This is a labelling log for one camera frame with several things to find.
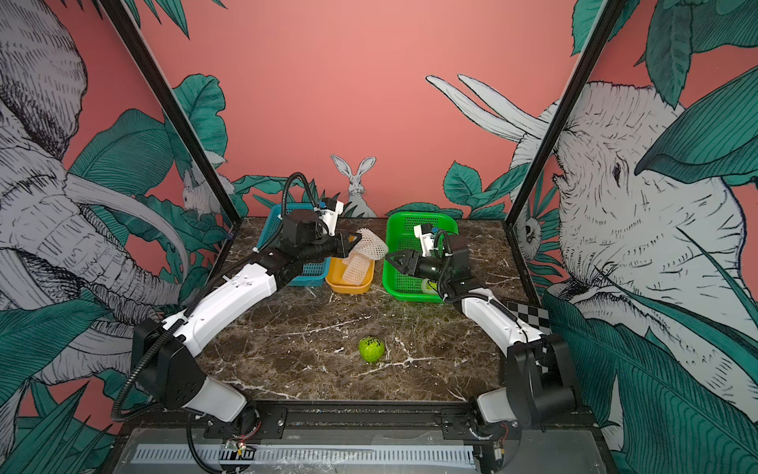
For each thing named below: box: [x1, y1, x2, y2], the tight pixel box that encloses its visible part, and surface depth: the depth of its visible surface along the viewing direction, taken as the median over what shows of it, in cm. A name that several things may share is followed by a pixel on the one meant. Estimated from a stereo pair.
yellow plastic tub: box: [324, 256, 376, 295], surface depth 100 cm
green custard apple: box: [358, 335, 385, 364], surface depth 83 cm
